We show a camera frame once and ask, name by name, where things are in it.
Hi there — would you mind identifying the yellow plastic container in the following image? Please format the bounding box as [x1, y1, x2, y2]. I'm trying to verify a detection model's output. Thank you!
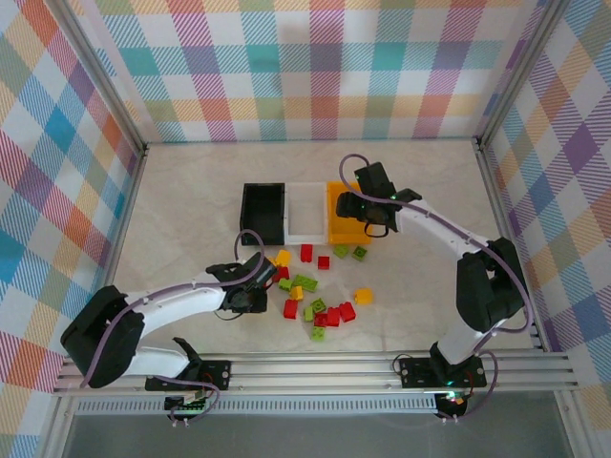
[326, 179, 374, 246]

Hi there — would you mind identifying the white plastic container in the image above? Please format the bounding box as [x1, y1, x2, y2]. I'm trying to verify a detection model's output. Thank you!
[283, 181, 331, 246]

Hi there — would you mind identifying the black plastic container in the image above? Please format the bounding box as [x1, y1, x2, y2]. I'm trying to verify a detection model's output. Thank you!
[238, 182, 287, 247]

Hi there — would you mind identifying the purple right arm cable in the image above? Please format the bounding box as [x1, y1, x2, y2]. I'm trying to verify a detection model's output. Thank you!
[338, 153, 534, 426]

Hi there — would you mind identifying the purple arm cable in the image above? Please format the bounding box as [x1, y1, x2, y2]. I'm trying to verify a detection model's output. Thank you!
[338, 153, 534, 426]
[78, 229, 264, 427]

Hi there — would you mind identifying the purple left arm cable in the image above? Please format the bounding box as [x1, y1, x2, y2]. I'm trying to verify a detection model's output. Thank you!
[78, 229, 264, 427]

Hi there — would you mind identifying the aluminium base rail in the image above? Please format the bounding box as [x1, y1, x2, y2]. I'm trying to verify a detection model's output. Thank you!
[52, 350, 581, 398]

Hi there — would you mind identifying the aluminium side rail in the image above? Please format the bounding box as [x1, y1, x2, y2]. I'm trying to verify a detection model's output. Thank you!
[80, 142, 150, 359]
[474, 136, 550, 352]

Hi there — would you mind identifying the slotted grey cable duct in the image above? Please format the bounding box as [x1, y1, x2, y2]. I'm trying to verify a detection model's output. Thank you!
[74, 395, 440, 417]

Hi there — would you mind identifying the aluminium corner post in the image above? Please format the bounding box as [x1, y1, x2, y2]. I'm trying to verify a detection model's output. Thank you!
[47, 0, 150, 152]
[472, 0, 574, 150]

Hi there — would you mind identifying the aluminium frame leg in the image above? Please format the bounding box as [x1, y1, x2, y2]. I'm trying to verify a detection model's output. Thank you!
[40, 393, 80, 458]
[553, 390, 587, 458]

